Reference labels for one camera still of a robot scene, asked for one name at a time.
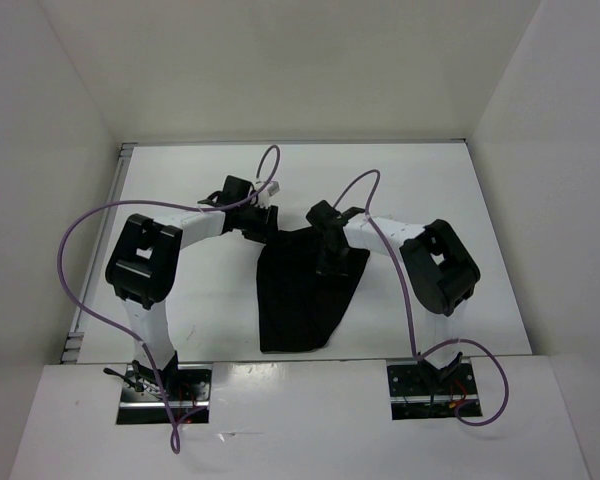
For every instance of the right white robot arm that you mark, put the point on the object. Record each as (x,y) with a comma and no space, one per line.
(432,262)

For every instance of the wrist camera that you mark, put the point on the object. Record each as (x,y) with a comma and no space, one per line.
(237,190)
(322,216)

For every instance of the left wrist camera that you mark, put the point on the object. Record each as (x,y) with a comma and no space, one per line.
(237,190)

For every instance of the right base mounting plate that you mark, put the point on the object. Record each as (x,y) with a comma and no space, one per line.
(414,395)

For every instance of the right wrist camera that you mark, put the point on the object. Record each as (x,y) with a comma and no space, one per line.
(322,216)

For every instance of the black skirt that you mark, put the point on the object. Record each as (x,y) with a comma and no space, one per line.
(299,309)

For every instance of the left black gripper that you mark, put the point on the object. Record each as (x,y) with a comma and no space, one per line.
(264,231)

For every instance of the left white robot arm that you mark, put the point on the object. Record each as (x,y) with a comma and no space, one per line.
(142,271)

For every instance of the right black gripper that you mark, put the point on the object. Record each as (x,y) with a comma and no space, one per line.
(326,268)

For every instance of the base mounting plate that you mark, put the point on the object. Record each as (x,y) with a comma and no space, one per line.
(141,404)
(414,395)

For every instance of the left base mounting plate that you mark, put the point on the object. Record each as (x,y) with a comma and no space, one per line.
(141,404)

